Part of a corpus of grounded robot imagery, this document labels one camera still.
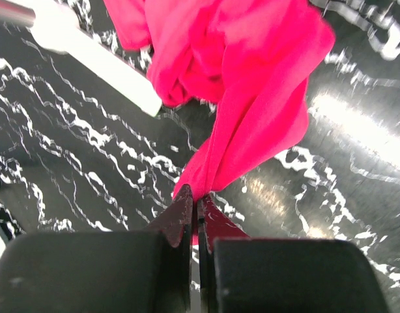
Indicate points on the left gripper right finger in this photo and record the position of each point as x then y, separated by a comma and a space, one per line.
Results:
239, 273

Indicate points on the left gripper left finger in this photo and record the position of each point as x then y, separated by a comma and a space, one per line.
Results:
145, 270

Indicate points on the pink red t shirt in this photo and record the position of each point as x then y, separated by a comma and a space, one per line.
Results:
252, 59

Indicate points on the metal clothes rack stand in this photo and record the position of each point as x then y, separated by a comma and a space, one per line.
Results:
55, 27

